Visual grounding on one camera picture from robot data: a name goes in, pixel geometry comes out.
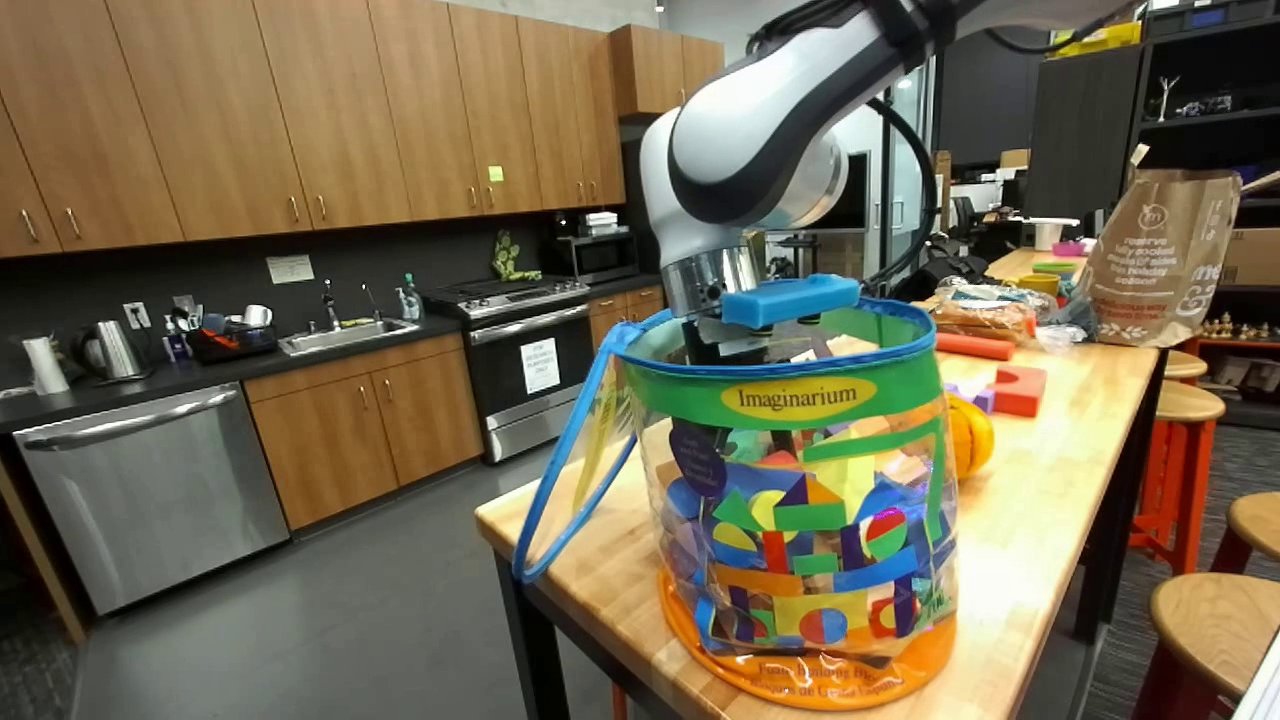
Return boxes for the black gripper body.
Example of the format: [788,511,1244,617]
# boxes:
[681,307,803,370]

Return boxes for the clear toy bag green band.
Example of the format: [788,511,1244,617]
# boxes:
[508,293,963,717]

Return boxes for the red arch foam block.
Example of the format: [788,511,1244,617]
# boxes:
[990,364,1054,425]

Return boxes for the black microwave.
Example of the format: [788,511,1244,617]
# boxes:
[548,226,644,286]

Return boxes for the black refrigerator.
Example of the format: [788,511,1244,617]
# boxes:
[615,116,673,293]

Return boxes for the stainless steel oven range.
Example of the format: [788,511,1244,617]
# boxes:
[458,276,600,467]

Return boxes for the red foam cylinder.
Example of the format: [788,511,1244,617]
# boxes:
[932,328,1021,370]

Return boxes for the green plant figure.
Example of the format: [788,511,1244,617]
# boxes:
[490,230,532,287]

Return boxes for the bagged bread loaf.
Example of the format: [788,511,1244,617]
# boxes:
[926,273,1050,347]

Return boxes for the orange plush basketball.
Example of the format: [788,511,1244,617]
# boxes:
[940,392,1001,484]

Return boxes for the wooden cabinet above fridge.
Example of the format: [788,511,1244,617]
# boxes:
[609,19,728,126]

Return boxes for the white bowl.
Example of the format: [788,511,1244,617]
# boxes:
[1027,319,1094,357]

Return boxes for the soap bottle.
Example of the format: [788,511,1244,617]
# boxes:
[392,269,429,325]

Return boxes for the wooden base cabinets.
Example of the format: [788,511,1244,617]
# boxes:
[242,328,490,537]

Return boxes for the steel kitchen sink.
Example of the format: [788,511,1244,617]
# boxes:
[273,276,429,364]

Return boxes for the wooden stool orange legs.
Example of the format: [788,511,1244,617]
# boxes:
[1128,382,1233,582]

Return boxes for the yellow box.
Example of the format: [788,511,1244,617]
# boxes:
[1054,14,1148,65]

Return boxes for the black shelving unit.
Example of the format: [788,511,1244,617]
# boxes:
[1021,0,1280,432]

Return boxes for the dish rack with dishes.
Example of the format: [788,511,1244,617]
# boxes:
[162,293,283,370]

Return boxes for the wooden stool red legs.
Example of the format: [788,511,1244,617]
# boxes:
[1131,568,1280,720]

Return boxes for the stainless steel dishwasher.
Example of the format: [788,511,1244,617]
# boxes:
[9,382,295,622]

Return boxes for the steel electric kettle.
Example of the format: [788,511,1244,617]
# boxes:
[82,315,144,385]

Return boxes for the white paper towel roll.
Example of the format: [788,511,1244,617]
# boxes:
[17,333,77,400]

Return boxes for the blue wrist camera cover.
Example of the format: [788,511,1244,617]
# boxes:
[717,269,867,335]

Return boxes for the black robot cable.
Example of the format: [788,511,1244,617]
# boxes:
[862,91,940,297]

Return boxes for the white wall sign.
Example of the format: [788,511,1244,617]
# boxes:
[262,254,322,293]

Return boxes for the wooden wall cabinets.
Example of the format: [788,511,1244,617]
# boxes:
[0,0,632,265]

